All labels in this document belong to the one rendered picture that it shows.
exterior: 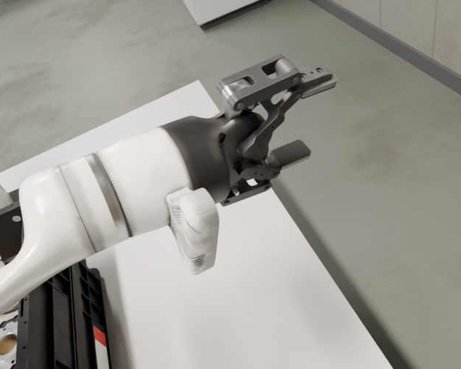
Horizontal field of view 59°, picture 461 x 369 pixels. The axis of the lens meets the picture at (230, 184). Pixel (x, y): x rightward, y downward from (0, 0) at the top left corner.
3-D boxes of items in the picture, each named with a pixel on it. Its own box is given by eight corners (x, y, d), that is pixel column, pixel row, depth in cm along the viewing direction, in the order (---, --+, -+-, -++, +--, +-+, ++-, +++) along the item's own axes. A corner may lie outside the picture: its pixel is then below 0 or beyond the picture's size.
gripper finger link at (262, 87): (233, 115, 29) (299, 91, 31) (235, 95, 28) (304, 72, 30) (214, 91, 30) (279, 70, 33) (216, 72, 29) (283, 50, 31)
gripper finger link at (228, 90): (228, 144, 32) (253, 135, 33) (233, 99, 28) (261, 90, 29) (213, 124, 33) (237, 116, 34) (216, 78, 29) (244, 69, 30)
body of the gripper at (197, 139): (141, 105, 31) (246, 71, 34) (150, 173, 38) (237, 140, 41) (186, 175, 27) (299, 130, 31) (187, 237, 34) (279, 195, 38)
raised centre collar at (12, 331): (-7, 337, 57) (-10, 335, 57) (25, 321, 58) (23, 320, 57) (-10, 370, 54) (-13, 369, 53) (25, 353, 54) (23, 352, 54)
